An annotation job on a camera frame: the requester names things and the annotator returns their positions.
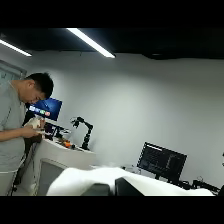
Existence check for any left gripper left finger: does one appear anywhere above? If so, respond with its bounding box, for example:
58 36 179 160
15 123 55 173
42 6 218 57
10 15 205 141
80 182 111 197

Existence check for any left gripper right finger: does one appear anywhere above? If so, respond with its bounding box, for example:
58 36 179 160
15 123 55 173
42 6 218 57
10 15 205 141
114 177 146 197

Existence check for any white garment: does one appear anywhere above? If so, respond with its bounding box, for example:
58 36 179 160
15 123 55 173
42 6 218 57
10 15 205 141
46 166 215 197

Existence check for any black computer monitor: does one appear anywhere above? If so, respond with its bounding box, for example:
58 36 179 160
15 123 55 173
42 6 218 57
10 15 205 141
136 141 188 183

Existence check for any white counter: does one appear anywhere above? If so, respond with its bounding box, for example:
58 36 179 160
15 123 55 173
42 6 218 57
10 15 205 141
31 137 98 197

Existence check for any monitor with blue screen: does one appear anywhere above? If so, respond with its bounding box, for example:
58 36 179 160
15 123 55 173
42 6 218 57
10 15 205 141
28 97 64 122

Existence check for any person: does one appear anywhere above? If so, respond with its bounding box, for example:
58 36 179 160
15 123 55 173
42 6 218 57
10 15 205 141
0 72 55 197

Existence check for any long ceiling lamp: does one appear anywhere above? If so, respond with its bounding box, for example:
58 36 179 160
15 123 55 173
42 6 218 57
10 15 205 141
66 27 117 60
0 38 33 58

